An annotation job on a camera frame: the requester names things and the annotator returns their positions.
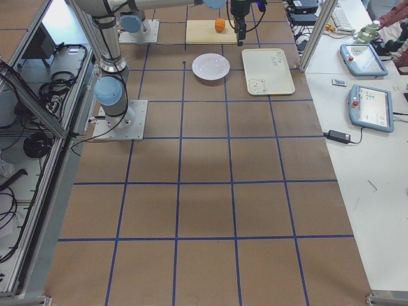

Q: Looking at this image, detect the white keyboard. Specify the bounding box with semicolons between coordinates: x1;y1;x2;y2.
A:
331;6;354;34

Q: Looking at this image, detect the far teach pendant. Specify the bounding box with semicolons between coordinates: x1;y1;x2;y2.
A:
339;44;388;77

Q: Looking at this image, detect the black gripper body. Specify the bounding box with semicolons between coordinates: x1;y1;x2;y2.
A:
230;0;252;17

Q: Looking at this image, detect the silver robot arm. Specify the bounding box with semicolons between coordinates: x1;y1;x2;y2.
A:
75;1;253;128
120;0;226;33

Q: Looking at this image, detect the orange fruit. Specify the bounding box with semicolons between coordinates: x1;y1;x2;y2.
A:
214;18;226;33

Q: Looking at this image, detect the black power brick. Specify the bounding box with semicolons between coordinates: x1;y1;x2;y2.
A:
286;0;318;26

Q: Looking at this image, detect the cream bear tray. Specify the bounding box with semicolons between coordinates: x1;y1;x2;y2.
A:
242;48;295;96

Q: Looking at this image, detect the near teach pendant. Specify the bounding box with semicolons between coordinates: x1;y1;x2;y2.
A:
348;85;394;133

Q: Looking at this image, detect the teach pendant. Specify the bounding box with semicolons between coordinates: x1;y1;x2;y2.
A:
348;85;394;133
339;44;388;77

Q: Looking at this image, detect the bamboo cutting board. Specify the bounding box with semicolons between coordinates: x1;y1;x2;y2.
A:
186;20;237;45

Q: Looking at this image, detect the small label card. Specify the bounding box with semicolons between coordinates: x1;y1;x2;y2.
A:
331;78;347;87

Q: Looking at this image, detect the black power adapter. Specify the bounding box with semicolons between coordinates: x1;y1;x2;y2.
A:
323;129;351;144

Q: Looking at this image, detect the aluminium frame post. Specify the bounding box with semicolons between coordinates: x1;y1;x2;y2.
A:
298;0;338;73

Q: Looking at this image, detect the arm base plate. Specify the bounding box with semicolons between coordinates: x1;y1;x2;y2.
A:
119;19;160;45
92;99;149;141

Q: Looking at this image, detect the coiled black cable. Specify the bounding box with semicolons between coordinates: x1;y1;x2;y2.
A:
23;131;53;159

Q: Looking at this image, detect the white round plate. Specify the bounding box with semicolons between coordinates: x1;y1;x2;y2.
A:
192;53;230;81

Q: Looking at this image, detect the aluminium side frame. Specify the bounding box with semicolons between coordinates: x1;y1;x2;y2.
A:
1;1;93;298

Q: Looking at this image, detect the black monitor box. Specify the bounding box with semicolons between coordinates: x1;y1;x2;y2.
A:
22;22;56;67

